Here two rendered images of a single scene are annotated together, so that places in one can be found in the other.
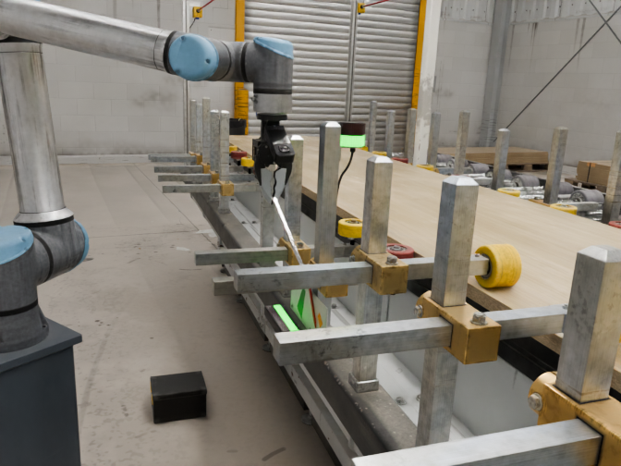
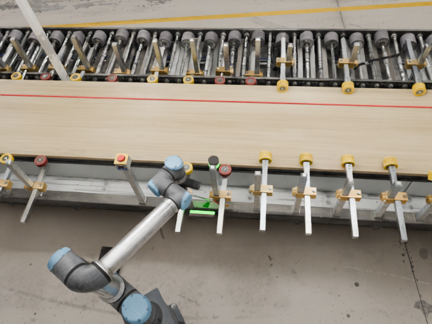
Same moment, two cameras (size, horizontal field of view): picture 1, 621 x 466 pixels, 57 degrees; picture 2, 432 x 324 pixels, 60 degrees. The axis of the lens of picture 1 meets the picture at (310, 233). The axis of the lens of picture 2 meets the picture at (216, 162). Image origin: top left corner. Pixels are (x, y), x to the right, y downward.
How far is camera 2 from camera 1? 2.00 m
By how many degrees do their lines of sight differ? 61
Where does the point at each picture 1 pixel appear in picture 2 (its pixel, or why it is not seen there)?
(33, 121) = not seen: hidden behind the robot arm
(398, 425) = (278, 208)
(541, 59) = not seen: outside the picture
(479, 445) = (353, 216)
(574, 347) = (346, 191)
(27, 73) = not seen: hidden behind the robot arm
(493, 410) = (278, 182)
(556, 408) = (344, 198)
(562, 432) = (352, 202)
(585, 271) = (349, 184)
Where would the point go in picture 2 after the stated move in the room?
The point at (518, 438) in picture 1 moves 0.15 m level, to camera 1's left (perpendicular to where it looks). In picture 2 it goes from (353, 210) to (346, 233)
